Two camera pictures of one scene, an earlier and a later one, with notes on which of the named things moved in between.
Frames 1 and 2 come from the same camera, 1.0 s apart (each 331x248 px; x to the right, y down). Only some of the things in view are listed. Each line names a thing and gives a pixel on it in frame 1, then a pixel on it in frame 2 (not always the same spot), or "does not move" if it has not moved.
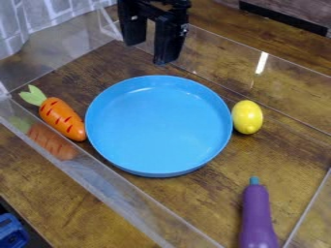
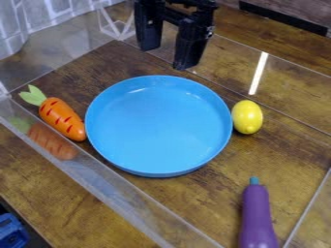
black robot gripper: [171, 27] -> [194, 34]
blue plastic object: [14, 233] does not move
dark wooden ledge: [282, 17] does not move
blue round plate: [157, 126] does not move
